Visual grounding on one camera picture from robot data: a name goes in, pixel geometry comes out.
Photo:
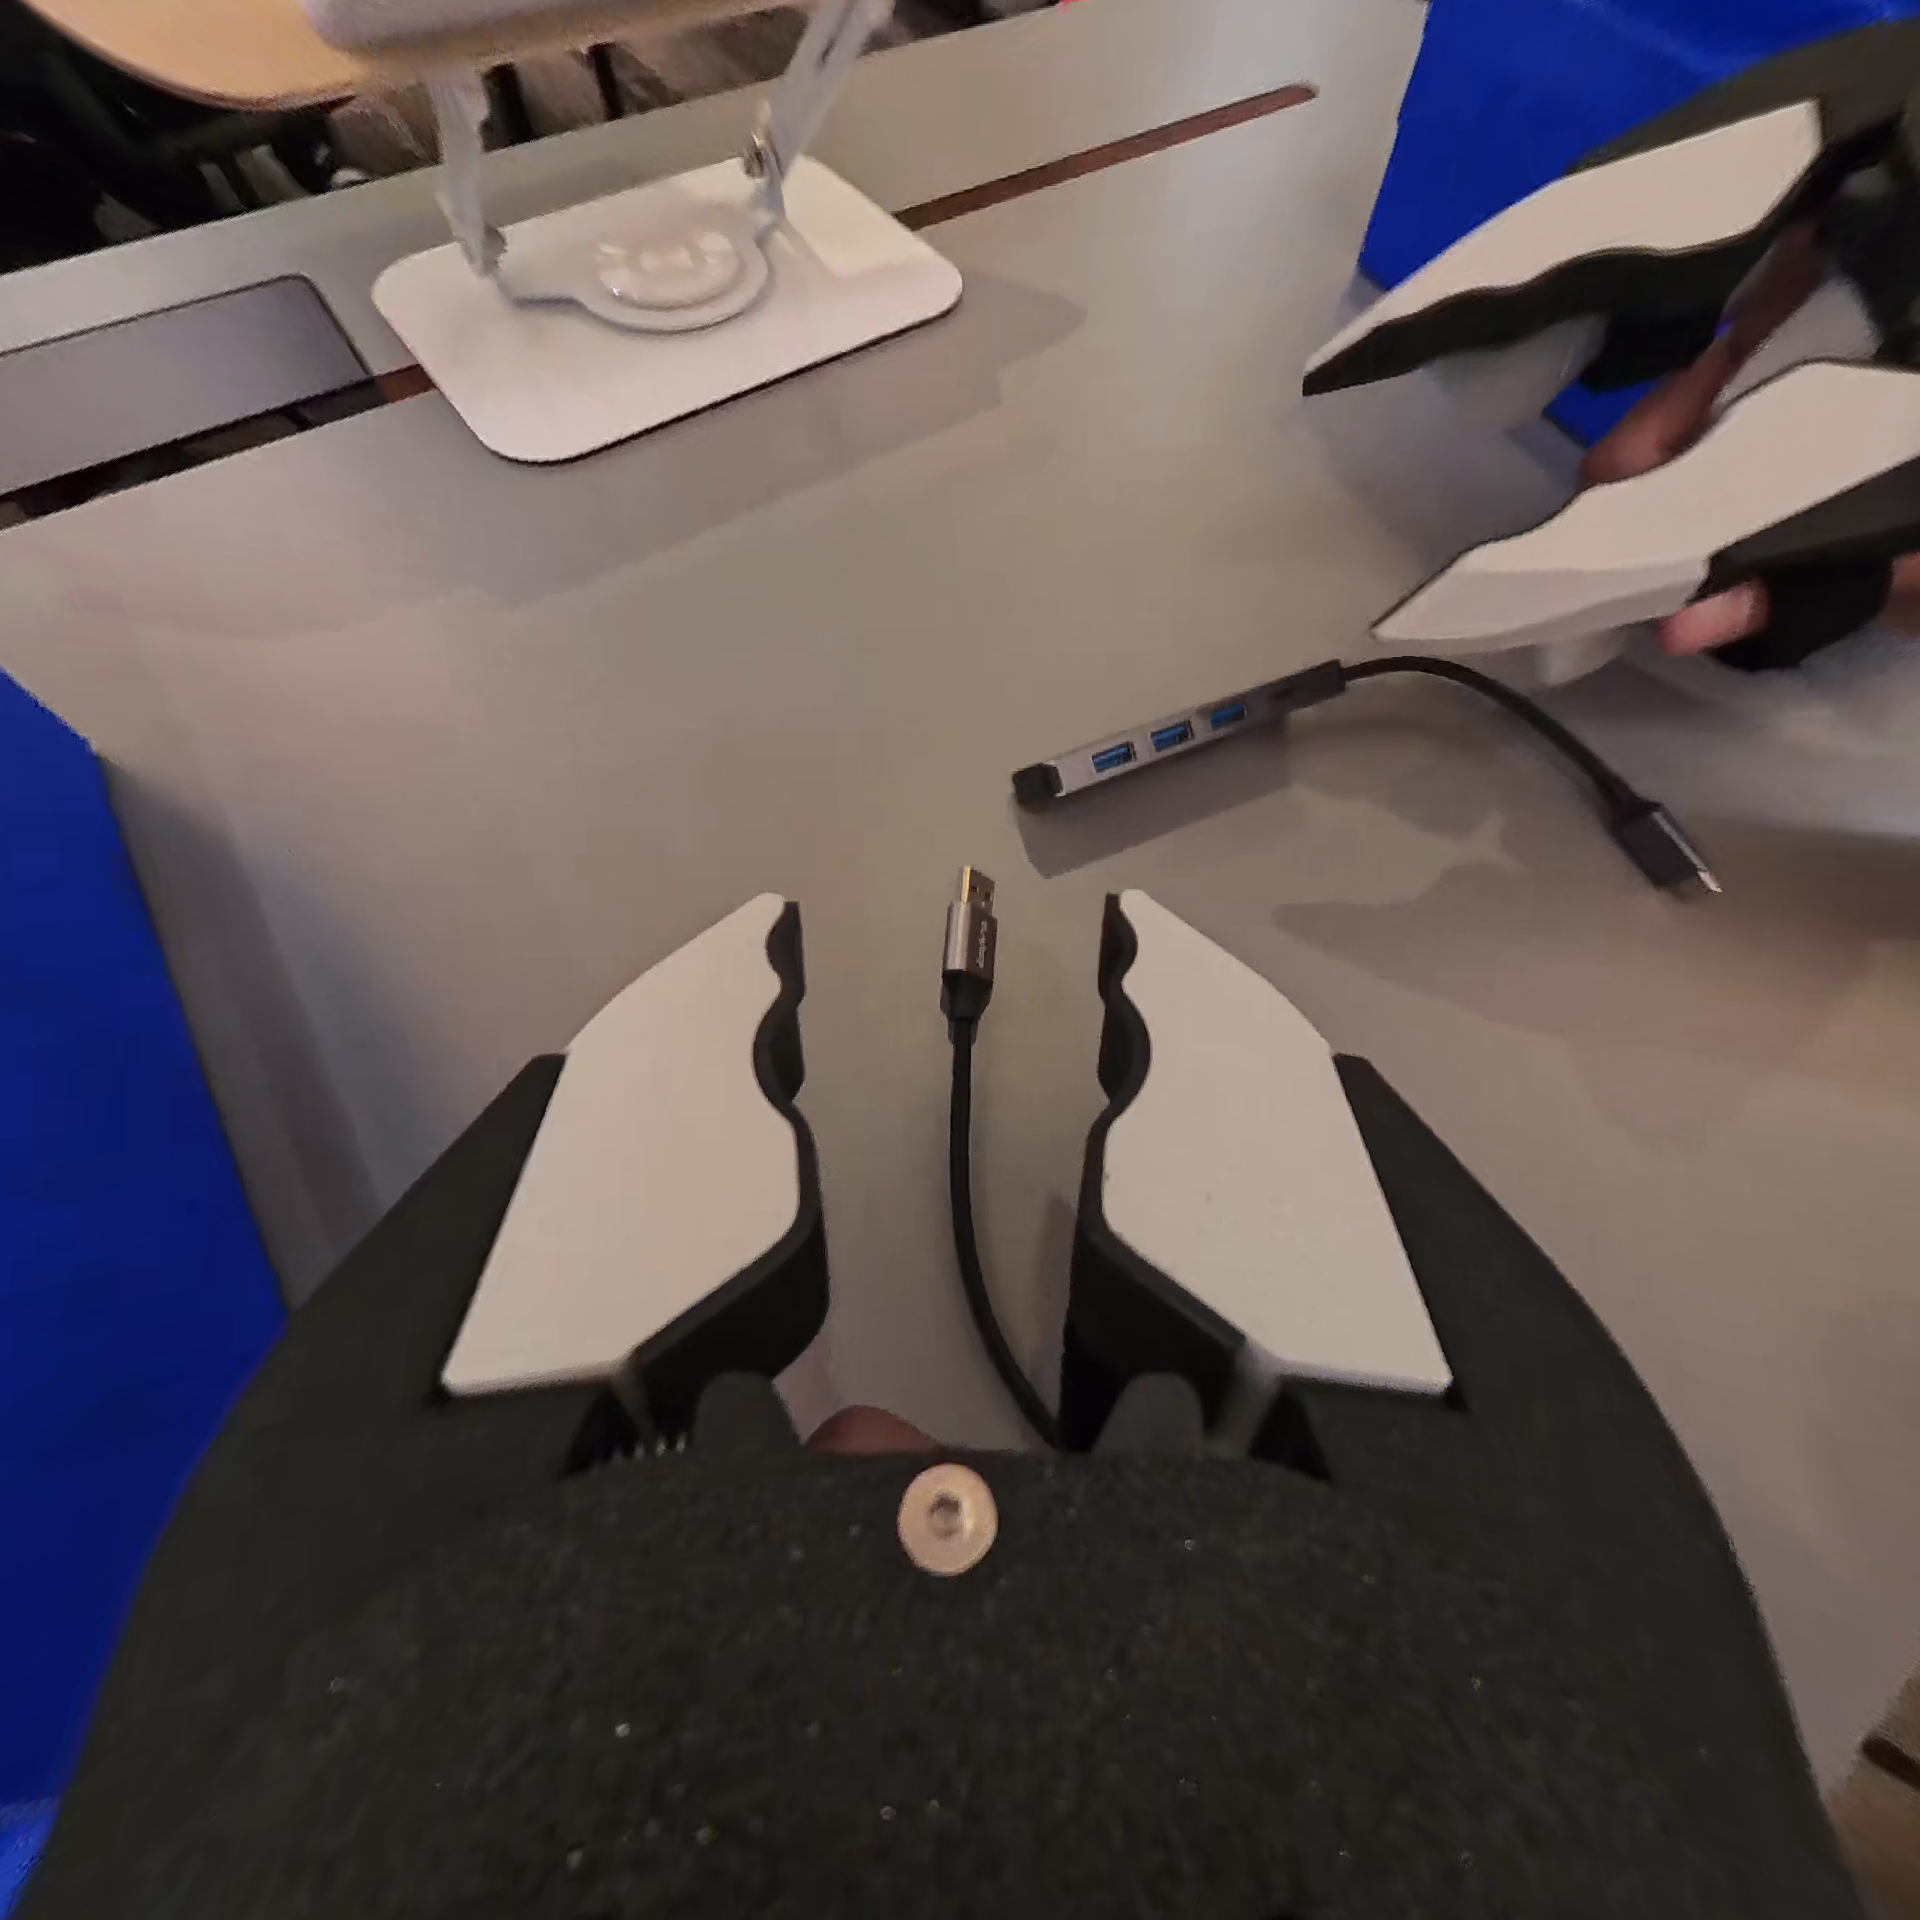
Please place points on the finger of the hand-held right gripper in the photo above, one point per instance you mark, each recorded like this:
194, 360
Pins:
1680, 511
1575, 241

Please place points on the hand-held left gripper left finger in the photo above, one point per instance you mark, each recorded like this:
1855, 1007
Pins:
644, 1184

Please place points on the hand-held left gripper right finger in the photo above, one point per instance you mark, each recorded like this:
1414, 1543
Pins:
1260, 1184

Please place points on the grey usb hub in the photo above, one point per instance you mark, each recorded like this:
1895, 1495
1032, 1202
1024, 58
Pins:
1155, 735

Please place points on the blue plastic bin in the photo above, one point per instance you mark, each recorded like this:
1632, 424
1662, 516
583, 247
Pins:
1530, 90
106, 1200

